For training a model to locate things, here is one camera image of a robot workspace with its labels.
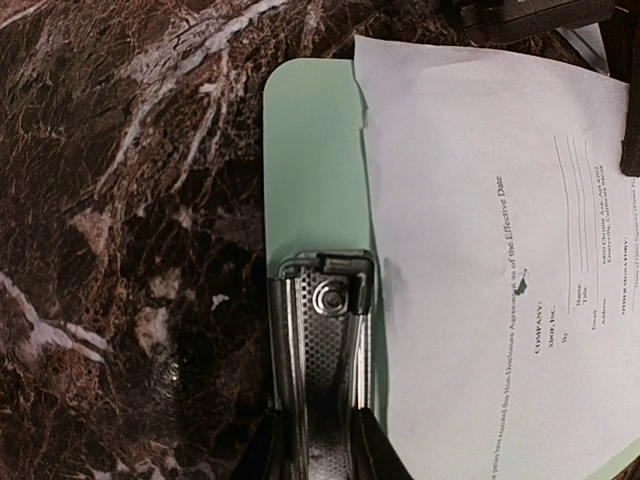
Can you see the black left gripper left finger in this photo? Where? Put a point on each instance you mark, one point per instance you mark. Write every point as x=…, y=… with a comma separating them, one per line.
x=267, y=454

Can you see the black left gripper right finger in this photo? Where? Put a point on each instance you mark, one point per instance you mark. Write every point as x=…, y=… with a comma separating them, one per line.
x=373, y=456

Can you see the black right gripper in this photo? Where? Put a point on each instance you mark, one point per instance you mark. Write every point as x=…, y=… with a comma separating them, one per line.
x=502, y=22

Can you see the white printed form sheet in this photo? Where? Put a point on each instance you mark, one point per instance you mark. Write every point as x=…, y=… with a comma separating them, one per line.
x=509, y=246

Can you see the mint green clipboard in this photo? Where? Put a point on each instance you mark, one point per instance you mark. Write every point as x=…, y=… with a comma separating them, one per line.
x=323, y=263

